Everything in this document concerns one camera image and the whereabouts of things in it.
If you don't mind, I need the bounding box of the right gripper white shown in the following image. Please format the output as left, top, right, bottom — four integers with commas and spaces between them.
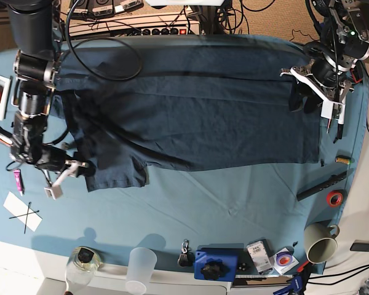
35, 146, 89, 200

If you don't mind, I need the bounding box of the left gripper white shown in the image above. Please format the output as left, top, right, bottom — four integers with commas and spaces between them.
280, 58, 354, 119

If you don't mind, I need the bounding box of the dark blue T-shirt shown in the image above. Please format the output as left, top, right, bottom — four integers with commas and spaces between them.
54, 46, 320, 192

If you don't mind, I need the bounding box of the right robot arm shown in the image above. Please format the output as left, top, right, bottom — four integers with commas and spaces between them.
5, 1, 93, 200

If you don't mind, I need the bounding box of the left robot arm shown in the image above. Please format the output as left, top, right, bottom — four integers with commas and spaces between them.
280, 1, 369, 124

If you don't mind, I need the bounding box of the white marker pen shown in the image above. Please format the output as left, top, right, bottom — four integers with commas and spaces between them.
333, 119, 344, 144

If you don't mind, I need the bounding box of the white paper card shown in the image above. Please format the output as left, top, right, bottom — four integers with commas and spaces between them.
3, 192, 42, 232

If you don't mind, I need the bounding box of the pink glue tube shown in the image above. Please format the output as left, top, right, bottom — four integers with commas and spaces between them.
13, 169, 24, 196

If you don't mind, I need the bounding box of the orange black tool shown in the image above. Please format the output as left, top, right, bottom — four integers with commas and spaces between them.
350, 61, 364, 84

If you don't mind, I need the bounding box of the small brass battery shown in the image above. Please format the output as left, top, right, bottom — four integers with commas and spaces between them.
335, 155, 352, 165

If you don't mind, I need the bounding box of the black flat bar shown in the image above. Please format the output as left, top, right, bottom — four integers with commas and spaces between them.
296, 171, 347, 202

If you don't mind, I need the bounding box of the glass jar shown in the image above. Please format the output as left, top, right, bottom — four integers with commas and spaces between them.
65, 246, 101, 292

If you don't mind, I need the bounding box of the red tape roll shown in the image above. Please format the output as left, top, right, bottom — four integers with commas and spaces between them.
326, 190, 344, 208

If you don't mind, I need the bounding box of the clear plastic cup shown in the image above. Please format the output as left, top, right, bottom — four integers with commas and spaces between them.
125, 247, 157, 295

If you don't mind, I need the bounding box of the beige ceramic mug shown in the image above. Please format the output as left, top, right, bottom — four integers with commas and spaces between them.
304, 223, 340, 264

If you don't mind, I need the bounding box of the light blue table cloth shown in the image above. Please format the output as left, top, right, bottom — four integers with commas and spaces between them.
0, 34, 369, 276

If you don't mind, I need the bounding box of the black adapter on table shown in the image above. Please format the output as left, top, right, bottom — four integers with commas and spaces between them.
350, 242, 369, 253

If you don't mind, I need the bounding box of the purple tape in packet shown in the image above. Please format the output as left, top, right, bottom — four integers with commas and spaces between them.
270, 248, 299, 275

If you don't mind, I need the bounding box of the white labelled box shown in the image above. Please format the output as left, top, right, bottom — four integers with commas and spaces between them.
246, 240, 274, 275

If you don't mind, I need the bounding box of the black power strip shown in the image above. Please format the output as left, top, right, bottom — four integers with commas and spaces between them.
129, 26, 200, 36

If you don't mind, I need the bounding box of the blue plastic block with knob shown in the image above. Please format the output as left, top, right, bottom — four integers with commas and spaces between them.
194, 248, 239, 282

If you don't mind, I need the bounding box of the blue clamp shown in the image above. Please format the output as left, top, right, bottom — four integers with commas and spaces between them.
273, 261, 313, 295

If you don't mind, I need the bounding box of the black foot pedal stop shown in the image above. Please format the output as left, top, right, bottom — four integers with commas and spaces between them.
68, 0, 89, 15

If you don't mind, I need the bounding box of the black foot pedal zero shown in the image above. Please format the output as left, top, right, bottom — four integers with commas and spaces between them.
90, 0, 114, 17

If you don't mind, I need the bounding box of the black foot pedal start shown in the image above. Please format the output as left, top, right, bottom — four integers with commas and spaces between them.
113, 0, 144, 14

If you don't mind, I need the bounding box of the black key fob with chain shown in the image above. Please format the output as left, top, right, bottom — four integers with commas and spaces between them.
177, 239, 194, 267

